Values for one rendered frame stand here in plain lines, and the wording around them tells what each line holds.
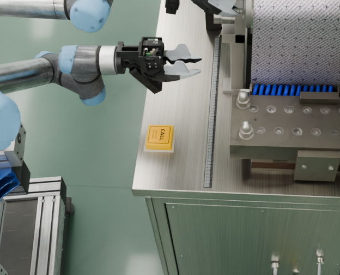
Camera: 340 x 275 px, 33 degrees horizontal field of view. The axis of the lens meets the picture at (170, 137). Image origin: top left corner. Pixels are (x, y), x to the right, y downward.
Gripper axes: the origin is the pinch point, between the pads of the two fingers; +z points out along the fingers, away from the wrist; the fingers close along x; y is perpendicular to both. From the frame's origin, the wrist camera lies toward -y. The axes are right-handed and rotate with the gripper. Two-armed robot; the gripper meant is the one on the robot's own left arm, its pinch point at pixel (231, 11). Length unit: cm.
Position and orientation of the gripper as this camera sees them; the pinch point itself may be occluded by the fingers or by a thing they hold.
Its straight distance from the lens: 140.8
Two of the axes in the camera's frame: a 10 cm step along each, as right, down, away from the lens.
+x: 1.0, -8.2, 5.7
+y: 5.7, -4.3, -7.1
